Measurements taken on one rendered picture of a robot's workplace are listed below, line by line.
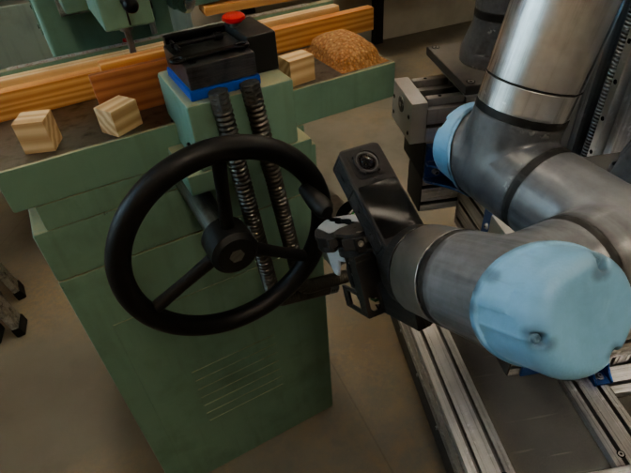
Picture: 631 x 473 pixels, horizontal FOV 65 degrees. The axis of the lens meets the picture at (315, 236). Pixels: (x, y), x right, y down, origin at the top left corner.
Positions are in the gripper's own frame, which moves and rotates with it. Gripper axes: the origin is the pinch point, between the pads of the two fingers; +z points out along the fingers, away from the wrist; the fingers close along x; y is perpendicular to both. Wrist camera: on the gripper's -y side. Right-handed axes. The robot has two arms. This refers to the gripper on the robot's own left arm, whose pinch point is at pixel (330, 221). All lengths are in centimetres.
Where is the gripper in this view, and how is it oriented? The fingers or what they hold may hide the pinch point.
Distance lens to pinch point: 58.4
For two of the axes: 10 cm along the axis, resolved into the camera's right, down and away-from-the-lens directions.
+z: -3.5, -1.2, 9.3
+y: 2.5, 9.5, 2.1
